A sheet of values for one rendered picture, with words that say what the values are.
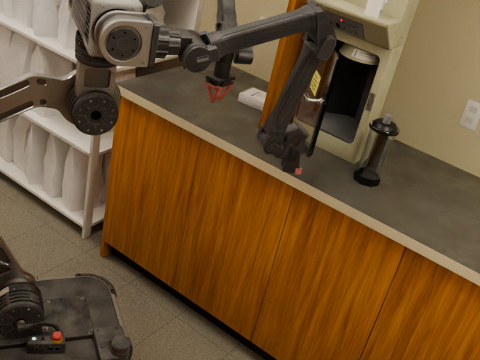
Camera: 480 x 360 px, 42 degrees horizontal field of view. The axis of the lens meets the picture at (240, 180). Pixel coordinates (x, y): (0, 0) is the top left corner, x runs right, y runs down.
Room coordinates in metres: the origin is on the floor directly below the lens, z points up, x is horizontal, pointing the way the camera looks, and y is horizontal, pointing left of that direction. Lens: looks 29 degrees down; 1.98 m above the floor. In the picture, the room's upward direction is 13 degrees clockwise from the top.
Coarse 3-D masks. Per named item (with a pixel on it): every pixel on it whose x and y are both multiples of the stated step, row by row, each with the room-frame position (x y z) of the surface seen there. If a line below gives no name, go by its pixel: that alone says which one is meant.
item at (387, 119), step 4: (384, 116) 2.06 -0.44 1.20; (388, 116) 2.05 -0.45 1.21; (392, 116) 2.06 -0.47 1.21; (376, 120) 2.07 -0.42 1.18; (380, 120) 2.07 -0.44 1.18; (384, 120) 2.05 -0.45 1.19; (388, 120) 2.05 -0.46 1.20; (376, 124) 2.04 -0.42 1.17; (380, 124) 2.04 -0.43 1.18; (384, 124) 2.04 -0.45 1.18; (388, 124) 2.05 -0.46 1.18; (392, 124) 2.06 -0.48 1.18; (380, 128) 2.03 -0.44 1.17; (384, 128) 2.02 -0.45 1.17; (388, 128) 2.03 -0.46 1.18; (392, 128) 2.03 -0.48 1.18; (396, 128) 2.05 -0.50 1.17
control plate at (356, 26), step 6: (330, 12) 2.20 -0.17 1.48; (330, 18) 2.23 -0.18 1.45; (336, 18) 2.20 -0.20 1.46; (342, 18) 2.18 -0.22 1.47; (342, 24) 2.21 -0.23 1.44; (348, 24) 2.19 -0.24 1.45; (354, 24) 2.17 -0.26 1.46; (360, 24) 2.15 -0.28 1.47; (342, 30) 2.24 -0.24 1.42; (348, 30) 2.22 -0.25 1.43; (354, 30) 2.19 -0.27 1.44; (360, 30) 2.17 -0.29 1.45; (360, 36) 2.20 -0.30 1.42
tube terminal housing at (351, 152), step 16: (352, 0) 2.27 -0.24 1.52; (400, 0) 2.19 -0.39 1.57; (416, 0) 2.25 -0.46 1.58; (400, 16) 2.18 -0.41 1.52; (336, 32) 2.28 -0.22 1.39; (400, 32) 2.20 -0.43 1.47; (368, 48) 2.22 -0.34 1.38; (384, 48) 2.19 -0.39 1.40; (400, 48) 2.24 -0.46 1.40; (384, 64) 2.18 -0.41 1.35; (384, 80) 2.20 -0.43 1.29; (368, 96) 2.19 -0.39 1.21; (384, 96) 2.25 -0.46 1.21; (368, 112) 2.18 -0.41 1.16; (368, 128) 2.20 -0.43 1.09; (320, 144) 2.25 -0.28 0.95; (336, 144) 2.22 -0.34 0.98; (352, 144) 2.19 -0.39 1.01; (352, 160) 2.18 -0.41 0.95
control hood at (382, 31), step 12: (324, 0) 2.22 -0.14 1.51; (336, 0) 2.26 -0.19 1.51; (336, 12) 2.18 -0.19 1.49; (348, 12) 2.15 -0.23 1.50; (360, 12) 2.16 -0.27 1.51; (372, 24) 2.11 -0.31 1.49; (384, 24) 2.08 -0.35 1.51; (396, 24) 2.14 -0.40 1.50; (372, 36) 2.16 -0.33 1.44; (384, 36) 2.12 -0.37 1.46
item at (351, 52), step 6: (342, 48) 2.32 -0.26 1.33; (348, 48) 2.29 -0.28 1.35; (354, 48) 2.27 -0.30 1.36; (342, 54) 2.29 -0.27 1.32; (348, 54) 2.27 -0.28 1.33; (354, 54) 2.26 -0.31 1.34; (360, 54) 2.25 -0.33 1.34; (366, 54) 2.25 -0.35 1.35; (372, 54) 2.26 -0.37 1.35; (354, 60) 2.25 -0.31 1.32; (360, 60) 2.25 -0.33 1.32; (366, 60) 2.25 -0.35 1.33; (372, 60) 2.25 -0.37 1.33; (378, 60) 2.27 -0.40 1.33
